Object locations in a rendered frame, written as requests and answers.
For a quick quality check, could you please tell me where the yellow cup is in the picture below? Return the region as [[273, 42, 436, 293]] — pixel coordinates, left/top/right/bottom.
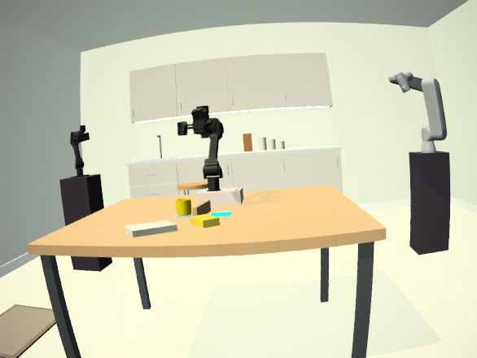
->
[[175, 199, 192, 216]]

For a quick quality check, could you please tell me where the yellow rectangular block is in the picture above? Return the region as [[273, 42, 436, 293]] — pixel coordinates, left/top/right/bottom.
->
[[190, 214, 220, 229]]

